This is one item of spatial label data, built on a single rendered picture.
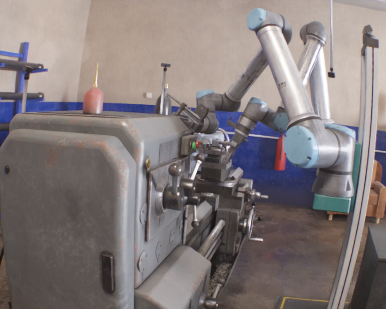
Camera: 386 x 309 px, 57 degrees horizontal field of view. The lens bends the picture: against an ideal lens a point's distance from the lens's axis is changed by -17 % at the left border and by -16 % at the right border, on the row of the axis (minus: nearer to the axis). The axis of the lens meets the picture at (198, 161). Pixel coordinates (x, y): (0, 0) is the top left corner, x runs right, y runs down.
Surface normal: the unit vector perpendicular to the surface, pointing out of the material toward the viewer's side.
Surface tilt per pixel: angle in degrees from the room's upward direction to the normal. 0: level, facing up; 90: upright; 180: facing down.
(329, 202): 90
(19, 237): 90
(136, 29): 90
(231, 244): 90
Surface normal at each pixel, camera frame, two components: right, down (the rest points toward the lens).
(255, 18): -0.86, -0.12
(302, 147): -0.82, 0.08
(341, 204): -0.31, 0.10
